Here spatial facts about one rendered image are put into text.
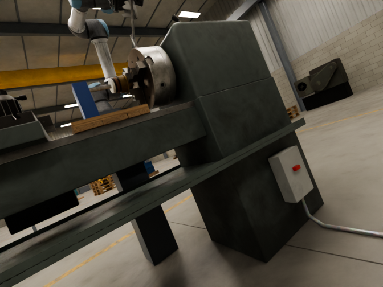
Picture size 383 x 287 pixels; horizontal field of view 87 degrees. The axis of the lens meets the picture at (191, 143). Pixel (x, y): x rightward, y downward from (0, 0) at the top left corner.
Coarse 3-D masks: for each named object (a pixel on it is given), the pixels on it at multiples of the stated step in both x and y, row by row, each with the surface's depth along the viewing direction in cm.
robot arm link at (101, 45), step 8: (88, 24) 133; (96, 24) 135; (104, 24) 138; (88, 32) 134; (96, 32) 136; (104, 32) 140; (96, 40) 138; (104, 40) 141; (96, 48) 141; (104, 48) 142; (104, 56) 143; (104, 64) 144; (112, 64) 147; (104, 72) 146; (112, 72) 147; (104, 80) 149; (112, 96) 150; (120, 96) 154
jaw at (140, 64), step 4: (144, 60) 95; (148, 60) 94; (136, 64) 94; (140, 64) 94; (144, 64) 94; (152, 64) 95; (132, 68) 96; (136, 68) 96; (140, 68) 93; (144, 68) 95; (128, 72) 98; (132, 72) 96; (136, 72) 97; (140, 72) 96; (144, 72) 98; (128, 76) 97; (132, 76) 98; (136, 76) 98; (140, 76) 99; (128, 80) 98; (132, 80) 99; (136, 80) 101; (140, 80) 103
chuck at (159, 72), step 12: (144, 48) 98; (132, 60) 106; (156, 60) 95; (156, 72) 95; (168, 72) 98; (144, 84) 112; (156, 84) 96; (168, 84) 100; (156, 96) 99; (168, 96) 104
